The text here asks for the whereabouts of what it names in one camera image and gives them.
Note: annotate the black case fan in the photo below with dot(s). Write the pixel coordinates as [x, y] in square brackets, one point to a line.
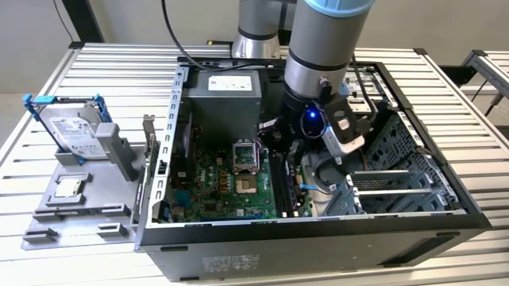
[183, 140]

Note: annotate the hard disk in blue carrier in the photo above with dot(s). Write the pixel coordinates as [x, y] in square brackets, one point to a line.
[71, 128]

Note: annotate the RAM slot with white clips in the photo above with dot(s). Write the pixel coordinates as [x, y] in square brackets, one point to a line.
[282, 193]
[296, 213]

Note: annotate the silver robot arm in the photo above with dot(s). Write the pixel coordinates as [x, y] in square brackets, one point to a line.
[326, 44]

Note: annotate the long blue expansion slot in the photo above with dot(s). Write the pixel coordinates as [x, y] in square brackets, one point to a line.
[230, 220]

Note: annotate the brown arm base plate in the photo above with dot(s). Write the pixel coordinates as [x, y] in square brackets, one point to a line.
[218, 42]

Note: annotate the silver CPU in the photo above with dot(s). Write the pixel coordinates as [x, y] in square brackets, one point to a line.
[68, 188]

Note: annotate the grey metal drive cage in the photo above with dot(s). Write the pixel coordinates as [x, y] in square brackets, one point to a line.
[359, 105]

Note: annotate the black PC case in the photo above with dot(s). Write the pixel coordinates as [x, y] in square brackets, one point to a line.
[278, 253]

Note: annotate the green motherboard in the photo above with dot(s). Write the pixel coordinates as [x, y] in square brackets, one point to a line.
[205, 205]

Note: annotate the small grey wrist camera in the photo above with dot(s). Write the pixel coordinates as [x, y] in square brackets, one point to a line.
[267, 125]

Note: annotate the aluminium slat side table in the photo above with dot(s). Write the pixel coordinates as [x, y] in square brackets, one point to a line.
[493, 68]

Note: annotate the black frame bracket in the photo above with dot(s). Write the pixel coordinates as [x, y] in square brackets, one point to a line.
[454, 74]

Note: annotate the CPU socket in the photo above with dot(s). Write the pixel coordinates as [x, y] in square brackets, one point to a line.
[246, 184]

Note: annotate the black upright post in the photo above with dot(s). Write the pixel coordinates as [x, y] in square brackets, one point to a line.
[85, 21]

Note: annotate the grey power supply unit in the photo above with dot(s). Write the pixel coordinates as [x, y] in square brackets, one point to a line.
[222, 113]

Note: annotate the silver disk bay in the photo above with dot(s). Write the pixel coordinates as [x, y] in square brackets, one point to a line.
[380, 178]

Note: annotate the grey parts rack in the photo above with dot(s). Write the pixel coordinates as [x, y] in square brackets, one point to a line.
[99, 184]

